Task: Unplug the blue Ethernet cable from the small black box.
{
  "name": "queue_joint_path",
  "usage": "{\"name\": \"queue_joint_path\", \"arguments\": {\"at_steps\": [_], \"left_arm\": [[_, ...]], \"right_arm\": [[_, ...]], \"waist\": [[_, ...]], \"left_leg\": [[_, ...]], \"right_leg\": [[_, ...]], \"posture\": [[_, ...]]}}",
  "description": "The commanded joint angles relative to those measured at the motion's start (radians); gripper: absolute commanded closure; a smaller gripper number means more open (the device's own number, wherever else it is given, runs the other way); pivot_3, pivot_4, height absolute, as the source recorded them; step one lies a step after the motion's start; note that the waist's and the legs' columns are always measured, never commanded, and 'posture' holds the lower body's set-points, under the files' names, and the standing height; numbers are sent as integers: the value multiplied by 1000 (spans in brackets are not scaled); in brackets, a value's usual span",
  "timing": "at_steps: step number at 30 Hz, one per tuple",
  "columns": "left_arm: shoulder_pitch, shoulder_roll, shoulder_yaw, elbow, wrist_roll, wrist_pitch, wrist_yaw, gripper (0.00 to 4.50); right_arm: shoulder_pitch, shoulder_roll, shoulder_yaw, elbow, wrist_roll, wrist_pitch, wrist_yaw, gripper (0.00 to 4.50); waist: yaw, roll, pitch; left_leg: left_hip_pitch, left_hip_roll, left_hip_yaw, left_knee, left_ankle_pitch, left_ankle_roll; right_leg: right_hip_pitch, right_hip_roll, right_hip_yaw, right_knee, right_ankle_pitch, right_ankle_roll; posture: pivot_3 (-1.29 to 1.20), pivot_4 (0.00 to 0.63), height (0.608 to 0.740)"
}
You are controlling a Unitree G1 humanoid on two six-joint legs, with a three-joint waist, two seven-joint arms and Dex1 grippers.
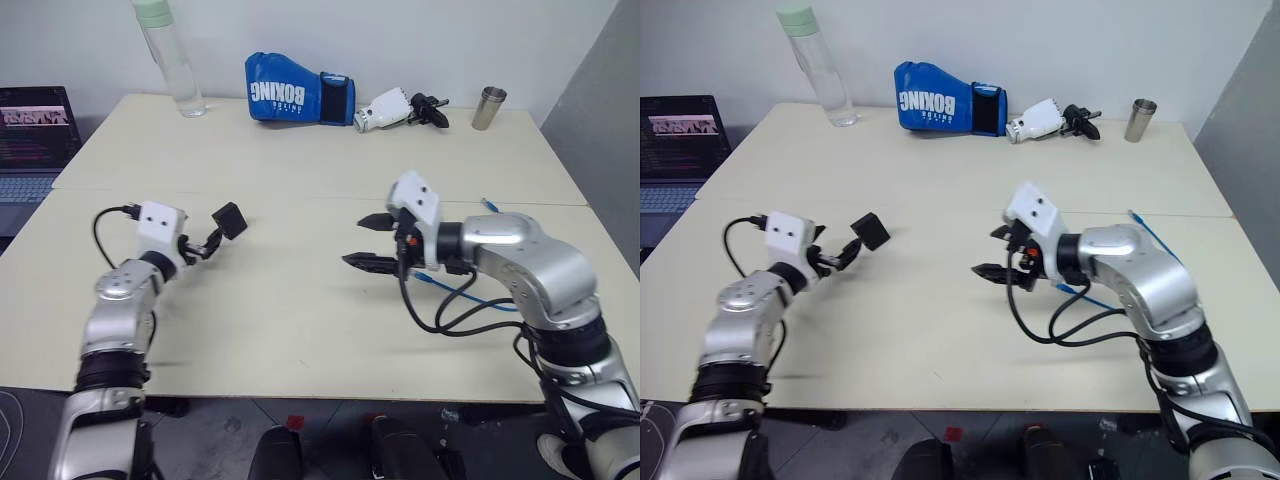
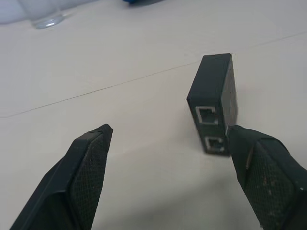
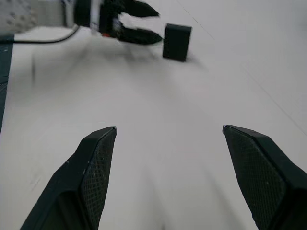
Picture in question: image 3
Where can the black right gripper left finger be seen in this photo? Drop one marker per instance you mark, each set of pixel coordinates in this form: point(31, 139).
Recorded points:
point(72, 187)

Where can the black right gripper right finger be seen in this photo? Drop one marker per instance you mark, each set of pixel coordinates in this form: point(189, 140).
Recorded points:
point(263, 177)

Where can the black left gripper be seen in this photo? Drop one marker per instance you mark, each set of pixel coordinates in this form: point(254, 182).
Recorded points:
point(107, 16)

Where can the small black box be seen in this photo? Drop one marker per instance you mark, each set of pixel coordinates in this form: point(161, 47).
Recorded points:
point(176, 43)

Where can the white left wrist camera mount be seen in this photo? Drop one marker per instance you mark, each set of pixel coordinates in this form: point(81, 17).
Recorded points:
point(95, 14)

